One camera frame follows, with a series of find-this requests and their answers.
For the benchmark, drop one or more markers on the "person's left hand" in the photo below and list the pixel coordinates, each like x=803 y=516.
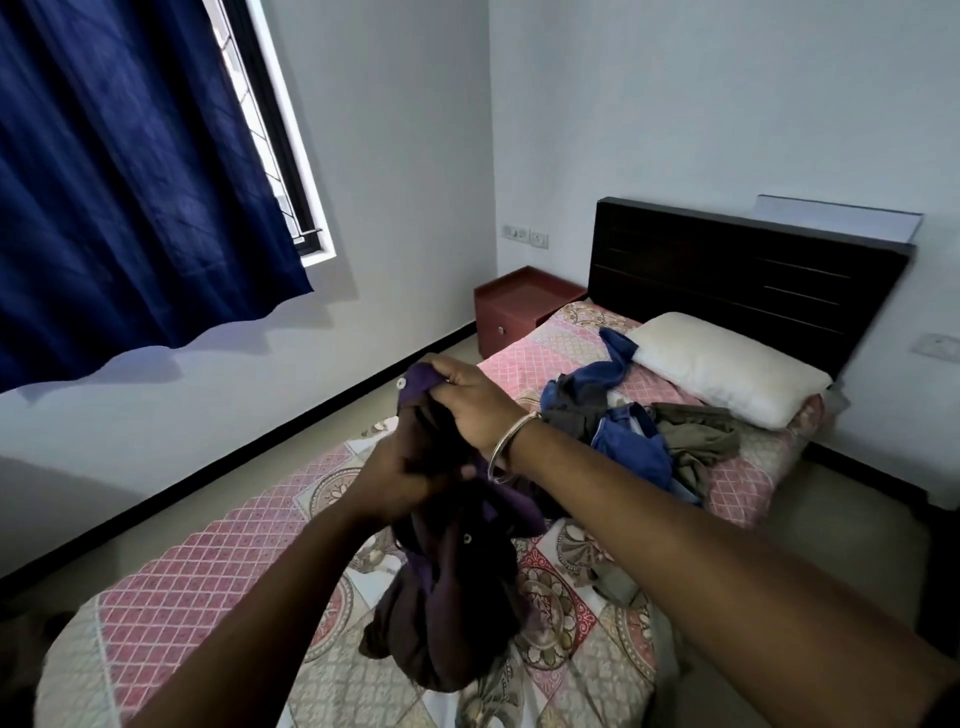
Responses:
x=390 y=480

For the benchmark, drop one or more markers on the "person's right hand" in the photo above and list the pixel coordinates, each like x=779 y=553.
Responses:
x=469 y=401

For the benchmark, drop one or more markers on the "person's left thumb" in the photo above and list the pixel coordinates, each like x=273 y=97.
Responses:
x=454 y=474

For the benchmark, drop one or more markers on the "person's right fingers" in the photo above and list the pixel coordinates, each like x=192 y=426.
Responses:
x=435 y=370

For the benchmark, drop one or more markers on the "dark purple buttoned shirt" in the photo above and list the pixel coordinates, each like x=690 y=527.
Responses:
x=457 y=570

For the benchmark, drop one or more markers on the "person's left forearm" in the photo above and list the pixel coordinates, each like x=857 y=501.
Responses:
x=255 y=622

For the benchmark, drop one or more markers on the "person's right forearm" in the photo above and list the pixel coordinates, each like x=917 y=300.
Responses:
x=720 y=585

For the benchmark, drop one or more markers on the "silver metal bangle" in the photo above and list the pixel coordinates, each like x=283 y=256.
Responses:
x=507 y=445

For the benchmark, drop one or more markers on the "red bedside table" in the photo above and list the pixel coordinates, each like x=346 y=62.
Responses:
x=517 y=307

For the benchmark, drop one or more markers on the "dark grey garment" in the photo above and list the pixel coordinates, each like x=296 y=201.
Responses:
x=574 y=412

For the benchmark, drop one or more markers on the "blue garment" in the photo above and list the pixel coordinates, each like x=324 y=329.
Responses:
x=637 y=442

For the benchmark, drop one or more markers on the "olive green garment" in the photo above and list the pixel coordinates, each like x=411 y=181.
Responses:
x=701 y=442

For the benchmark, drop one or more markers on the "pink patterned bedsheet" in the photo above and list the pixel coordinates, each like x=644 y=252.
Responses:
x=225 y=585

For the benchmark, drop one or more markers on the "white pillow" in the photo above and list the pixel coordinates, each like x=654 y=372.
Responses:
x=731 y=367

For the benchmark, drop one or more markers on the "dark wooden headboard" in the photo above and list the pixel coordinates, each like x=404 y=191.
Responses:
x=750 y=289

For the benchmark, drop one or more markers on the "dark blue curtain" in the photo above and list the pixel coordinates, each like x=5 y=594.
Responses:
x=127 y=172

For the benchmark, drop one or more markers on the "white wall switch plate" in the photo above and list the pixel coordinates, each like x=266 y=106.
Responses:
x=515 y=233

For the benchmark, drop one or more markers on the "white wall socket plate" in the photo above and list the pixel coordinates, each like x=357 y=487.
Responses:
x=538 y=239

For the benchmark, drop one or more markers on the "window with black frame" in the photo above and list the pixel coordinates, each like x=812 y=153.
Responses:
x=271 y=127

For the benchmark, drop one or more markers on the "white wall switch panel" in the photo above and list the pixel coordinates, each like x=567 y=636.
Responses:
x=936 y=348

